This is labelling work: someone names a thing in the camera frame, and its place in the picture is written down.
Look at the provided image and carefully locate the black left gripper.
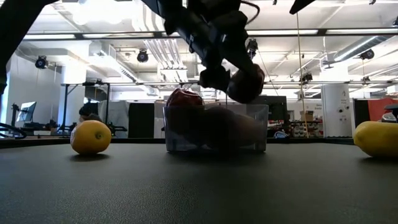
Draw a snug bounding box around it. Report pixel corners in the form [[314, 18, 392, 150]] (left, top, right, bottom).
[[186, 11, 266, 93]]

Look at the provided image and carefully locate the dark red apple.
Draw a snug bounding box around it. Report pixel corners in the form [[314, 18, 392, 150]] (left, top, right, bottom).
[[226, 63, 266, 105]]

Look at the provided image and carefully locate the clear plastic bin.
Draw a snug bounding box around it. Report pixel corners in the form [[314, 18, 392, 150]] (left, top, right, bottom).
[[162, 104, 270, 153]]

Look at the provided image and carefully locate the yellow lemon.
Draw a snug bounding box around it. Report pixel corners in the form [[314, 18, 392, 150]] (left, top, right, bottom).
[[353, 121, 398, 159], [70, 119, 113, 156]]

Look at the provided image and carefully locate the black ceiling spot lamp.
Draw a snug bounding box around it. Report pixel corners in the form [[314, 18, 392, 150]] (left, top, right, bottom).
[[246, 39, 259, 58], [34, 55, 49, 70], [360, 49, 376, 61], [136, 49, 149, 63]]

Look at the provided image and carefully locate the black screen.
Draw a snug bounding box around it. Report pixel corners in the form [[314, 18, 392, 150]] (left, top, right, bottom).
[[250, 95, 289, 123]]

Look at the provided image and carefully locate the cardboard box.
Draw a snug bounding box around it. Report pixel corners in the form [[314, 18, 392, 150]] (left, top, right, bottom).
[[300, 110, 315, 122]]

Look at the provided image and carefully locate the black partition panel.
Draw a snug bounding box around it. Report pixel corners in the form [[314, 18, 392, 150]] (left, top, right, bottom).
[[128, 102, 155, 139]]

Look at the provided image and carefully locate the white cylindrical column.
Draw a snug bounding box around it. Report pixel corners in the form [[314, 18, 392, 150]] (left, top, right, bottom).
[[321, 83, 353, 138]]

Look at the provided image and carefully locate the white partition panel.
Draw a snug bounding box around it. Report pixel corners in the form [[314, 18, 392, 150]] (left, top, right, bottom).
[[98, 100, 130, 138]]

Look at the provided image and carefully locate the black table mat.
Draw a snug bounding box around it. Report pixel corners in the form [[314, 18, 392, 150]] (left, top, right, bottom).
[[0, 142, 398, 224]]

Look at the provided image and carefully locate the black metal rack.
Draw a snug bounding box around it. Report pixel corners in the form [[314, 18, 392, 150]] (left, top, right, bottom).
[[60, 81, 128, 136]]

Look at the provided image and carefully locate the red partition panel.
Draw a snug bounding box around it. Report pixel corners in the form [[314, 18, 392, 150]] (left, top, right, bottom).
[[368, 98, 398, 123]]

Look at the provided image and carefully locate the dark grey rounded object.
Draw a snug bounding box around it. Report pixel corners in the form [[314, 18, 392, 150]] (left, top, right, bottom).
[[381, 103, 398, 124]]

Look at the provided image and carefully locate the person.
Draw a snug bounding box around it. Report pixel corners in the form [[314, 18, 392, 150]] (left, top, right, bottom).
[[78, 104, 103, 124]]

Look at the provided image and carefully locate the computer monitor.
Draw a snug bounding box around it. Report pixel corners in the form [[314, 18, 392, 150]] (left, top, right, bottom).
[[16, 101, 37, 124]]

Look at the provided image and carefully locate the silver ventilation duct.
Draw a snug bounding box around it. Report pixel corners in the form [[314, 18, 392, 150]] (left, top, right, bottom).
[[334, 35, 392, 62]]

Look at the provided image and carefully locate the thin hanging cord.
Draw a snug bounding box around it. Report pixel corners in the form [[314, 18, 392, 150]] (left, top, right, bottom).
[[295, 12, 310, 138]]

